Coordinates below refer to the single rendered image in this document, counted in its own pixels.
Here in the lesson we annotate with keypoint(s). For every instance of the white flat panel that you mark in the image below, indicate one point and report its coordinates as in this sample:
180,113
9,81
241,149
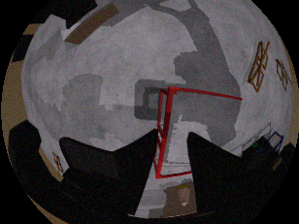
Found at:
156,213

